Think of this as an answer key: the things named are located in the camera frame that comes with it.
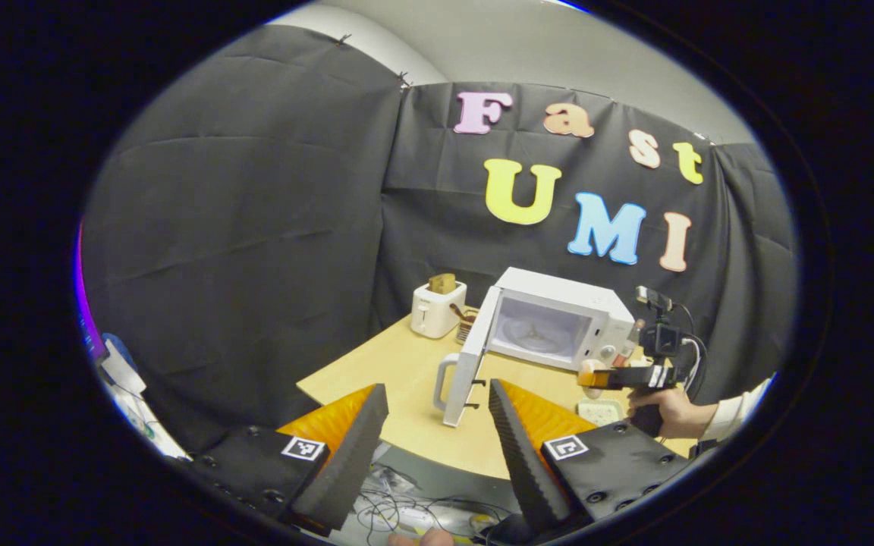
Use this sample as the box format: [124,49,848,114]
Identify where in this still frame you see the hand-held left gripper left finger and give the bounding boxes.
[185,383,391,532]

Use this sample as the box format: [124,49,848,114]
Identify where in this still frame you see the white microwave oven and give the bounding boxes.
[433,267,639,428]

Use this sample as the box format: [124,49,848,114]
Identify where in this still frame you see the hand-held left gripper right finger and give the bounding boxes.
[489,378,694,537]

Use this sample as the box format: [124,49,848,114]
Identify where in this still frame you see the white divided plate with beans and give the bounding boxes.
[577,400,624,426]

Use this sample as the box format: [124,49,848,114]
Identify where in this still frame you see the white and blue equipment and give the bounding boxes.
[94,332,189,460]

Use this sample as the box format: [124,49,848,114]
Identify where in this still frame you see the white toaster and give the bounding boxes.
[410,281,468,340]

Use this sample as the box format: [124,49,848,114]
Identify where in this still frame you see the metal utensil holder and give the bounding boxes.
[455,307,480,346]

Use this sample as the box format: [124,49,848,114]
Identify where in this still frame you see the black backdrop cloth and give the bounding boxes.
[80,24,798,456]

